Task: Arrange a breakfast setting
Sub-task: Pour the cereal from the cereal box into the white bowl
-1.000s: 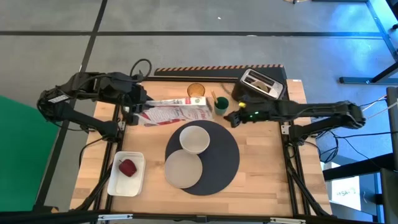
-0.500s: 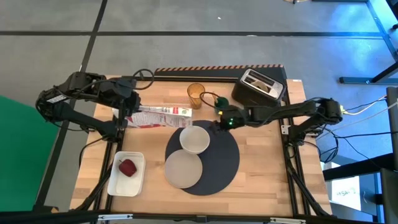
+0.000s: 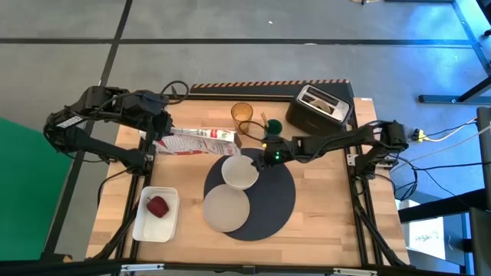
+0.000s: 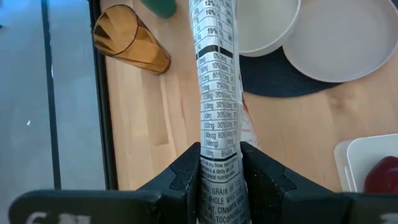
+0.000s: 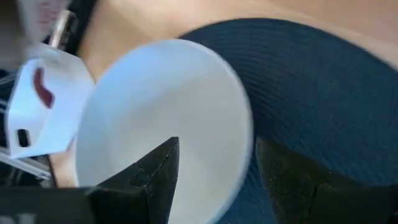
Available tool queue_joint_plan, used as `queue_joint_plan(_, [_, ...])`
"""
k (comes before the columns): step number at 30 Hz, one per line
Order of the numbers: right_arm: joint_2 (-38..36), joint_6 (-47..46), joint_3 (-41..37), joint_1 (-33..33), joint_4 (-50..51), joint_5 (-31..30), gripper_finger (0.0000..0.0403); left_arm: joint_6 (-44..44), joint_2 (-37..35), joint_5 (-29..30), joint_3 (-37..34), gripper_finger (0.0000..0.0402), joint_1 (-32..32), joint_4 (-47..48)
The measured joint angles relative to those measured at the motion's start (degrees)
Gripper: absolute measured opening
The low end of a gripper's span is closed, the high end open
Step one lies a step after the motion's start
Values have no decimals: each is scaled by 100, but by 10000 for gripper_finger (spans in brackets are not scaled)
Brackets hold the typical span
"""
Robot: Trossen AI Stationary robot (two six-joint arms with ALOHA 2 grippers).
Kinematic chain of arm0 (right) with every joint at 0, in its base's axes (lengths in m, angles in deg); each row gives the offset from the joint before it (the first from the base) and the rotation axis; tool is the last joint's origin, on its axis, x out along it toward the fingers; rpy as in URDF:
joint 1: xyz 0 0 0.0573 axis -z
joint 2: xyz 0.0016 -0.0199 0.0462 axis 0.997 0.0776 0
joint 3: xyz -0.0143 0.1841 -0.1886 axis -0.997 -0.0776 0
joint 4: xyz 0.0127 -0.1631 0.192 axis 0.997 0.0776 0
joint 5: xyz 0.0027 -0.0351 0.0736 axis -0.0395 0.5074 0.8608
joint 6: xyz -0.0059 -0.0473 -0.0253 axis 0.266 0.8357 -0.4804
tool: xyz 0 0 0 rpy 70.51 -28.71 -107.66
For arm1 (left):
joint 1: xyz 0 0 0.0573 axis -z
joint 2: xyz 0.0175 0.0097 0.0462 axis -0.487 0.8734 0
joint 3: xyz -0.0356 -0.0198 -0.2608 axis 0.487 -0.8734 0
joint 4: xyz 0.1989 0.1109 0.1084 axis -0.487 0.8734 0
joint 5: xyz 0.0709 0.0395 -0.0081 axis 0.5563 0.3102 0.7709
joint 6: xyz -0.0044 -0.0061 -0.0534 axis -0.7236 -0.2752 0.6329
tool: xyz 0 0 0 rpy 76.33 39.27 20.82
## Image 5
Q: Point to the white bowl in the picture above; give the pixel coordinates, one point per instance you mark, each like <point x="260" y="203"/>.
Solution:
<point x="161" y="102"/>

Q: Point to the white red cereal box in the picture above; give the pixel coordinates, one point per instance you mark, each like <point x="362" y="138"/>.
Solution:
<point x="43" y="15"/>

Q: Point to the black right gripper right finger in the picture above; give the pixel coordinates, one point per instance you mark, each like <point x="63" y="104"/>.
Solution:
<point x="304" y="199"/>

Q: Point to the round dark placemat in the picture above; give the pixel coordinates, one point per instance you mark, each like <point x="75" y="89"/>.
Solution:
<point x="311" y="93"/>

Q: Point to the long silver edge bracket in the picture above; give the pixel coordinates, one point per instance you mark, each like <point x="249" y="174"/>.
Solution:
<point x="63" y="28"/>

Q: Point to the white rectangular tray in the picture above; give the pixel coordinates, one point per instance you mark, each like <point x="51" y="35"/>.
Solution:
<point x="62" y="102"/>

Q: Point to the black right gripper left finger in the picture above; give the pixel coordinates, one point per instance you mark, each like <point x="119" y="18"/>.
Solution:
<point x="146" y="186"/>

